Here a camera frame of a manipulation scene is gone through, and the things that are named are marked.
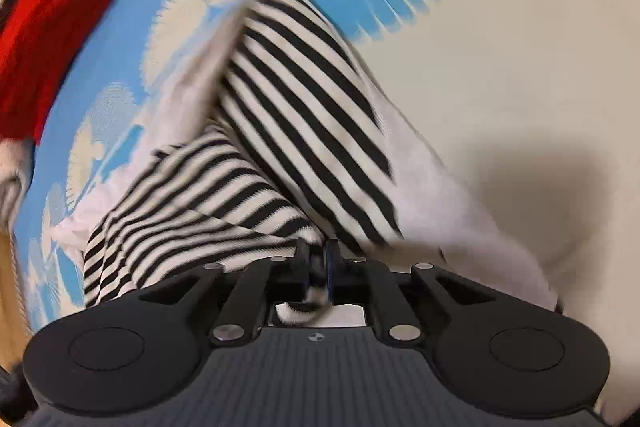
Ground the striped white hooded top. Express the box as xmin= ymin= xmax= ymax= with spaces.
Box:
xmin=50 ymin=0 xmax=563 ymax=325

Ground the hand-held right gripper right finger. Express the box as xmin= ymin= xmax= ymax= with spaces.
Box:
xmin=324 ymin=238 xmax=502 ymax=344

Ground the blue white printed bed sheet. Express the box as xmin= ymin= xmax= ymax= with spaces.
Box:
xmin=10 ymin=0 xmax=640 ymax=413

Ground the red folded blanket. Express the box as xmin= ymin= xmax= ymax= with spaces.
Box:
xmin=0 ymin=0 xmax=123 ymax=145

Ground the speckled white folded quilt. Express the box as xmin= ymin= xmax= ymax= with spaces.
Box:
xmin=0 ymin=139 xmax=33 ymax=228

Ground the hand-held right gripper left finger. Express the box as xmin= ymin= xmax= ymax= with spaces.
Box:
xmin=139 ymin=238 xmax=313 ymax=347

